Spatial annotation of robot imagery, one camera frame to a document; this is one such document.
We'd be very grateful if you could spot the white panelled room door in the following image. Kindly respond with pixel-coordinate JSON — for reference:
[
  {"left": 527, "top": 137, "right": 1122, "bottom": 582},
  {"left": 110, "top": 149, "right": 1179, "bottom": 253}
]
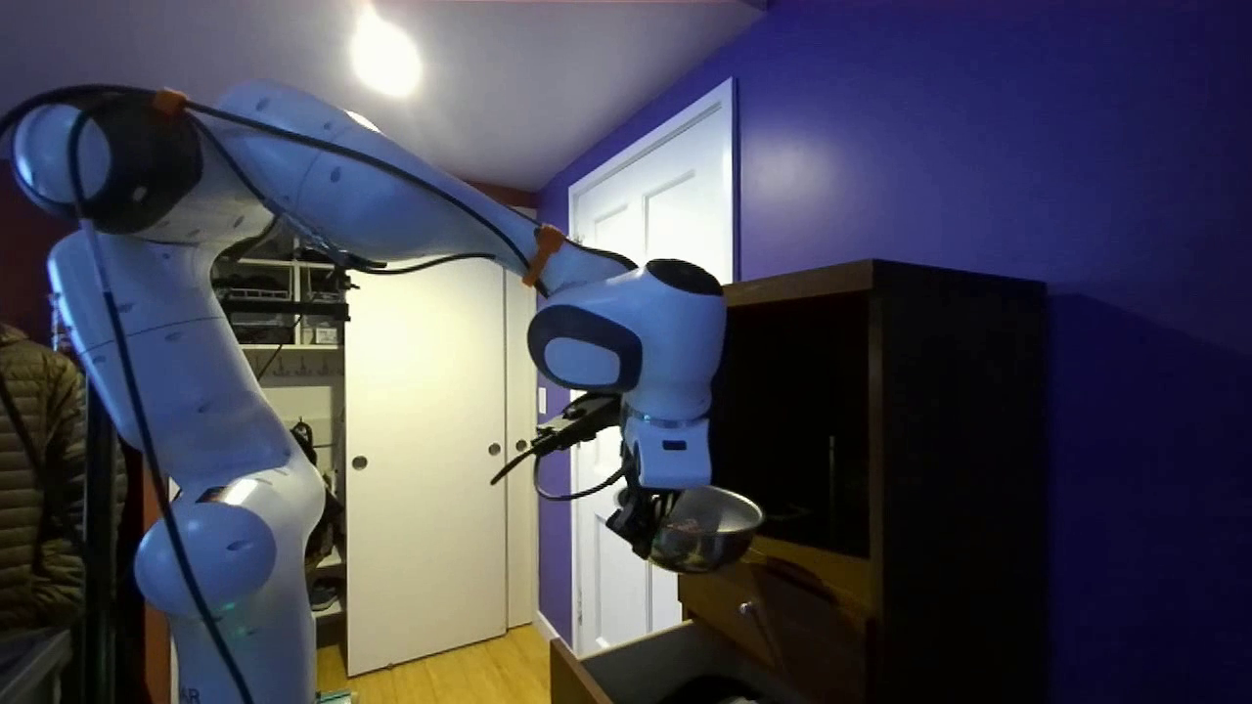
[{"left": 565, "top": 79, "right": 741, "bottom": 659}]

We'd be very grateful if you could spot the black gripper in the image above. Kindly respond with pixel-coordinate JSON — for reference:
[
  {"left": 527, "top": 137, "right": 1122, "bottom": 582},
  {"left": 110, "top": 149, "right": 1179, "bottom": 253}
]
[{"left": 603, "top": 483, "right": 690, "bottom": 570}]

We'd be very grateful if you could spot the open dark drawer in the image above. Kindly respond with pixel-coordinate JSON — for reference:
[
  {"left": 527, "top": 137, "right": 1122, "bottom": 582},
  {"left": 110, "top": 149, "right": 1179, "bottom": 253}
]
[{"left": 548, "top": 618, "right": 796, "bottom": 704}]

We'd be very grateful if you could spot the white closet shelf unit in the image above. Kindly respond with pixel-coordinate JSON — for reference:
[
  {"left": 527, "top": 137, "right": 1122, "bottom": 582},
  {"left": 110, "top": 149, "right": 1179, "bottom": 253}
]
[{"left": 208, "top": 231, "right": 358, "bottom": 618}]

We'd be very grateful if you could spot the person in olive puffer jacket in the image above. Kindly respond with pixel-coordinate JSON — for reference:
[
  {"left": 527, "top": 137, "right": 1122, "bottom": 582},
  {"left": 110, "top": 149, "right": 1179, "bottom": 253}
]
[{"left": 0, "top": 320, "right": 94, "bottom": 644}]

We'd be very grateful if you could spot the black bag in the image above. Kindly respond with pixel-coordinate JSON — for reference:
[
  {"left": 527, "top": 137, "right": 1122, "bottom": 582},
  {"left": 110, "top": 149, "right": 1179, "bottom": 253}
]
[{"left": 283, "top": 420, "right": 326, "bottom": 479}]

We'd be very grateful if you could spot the dark wooden cabinet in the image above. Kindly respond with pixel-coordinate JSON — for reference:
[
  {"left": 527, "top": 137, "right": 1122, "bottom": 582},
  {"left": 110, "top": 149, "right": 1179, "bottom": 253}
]
[{"left": 678, "top": 253, "right": 1053, "bottom": 704}]

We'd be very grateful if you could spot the narrow white closet door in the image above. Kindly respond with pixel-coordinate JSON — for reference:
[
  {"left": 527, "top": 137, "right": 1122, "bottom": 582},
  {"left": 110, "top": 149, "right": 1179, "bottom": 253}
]
[{"left": 500, "top": 269, "right": 548, "bottom": 631}]

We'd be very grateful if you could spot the wide white closet door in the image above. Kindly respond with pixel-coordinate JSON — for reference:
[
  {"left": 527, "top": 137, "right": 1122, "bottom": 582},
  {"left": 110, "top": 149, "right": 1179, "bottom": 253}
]
[{"left": 339, "top": 253, "right": 513, "bottom": 682}]

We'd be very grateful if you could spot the round ceiling light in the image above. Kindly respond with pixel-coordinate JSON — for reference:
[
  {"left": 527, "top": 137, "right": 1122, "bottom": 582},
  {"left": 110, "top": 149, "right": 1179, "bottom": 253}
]
[{"left": 346, "top": 6, "right": 432, "bottom": 105}]

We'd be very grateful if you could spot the silver metal bowl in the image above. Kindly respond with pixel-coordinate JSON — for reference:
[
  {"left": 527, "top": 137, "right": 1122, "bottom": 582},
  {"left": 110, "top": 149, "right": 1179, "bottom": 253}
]
[{"left": 645, "top": 483, "right": 766, "bottom": 577}]

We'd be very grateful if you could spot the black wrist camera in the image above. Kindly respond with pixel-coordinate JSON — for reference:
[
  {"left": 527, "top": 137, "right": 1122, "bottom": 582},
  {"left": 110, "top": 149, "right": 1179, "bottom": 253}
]
[{"left": 523, "top": 391, "right": 629, "bottom": 462}]

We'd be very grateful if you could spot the brown closed drawer with knob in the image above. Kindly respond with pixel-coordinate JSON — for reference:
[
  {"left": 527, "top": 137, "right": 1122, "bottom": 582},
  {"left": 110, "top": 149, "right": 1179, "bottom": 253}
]
[{"left": 673, "top": 540, "right": 875, "bottom": 704}]

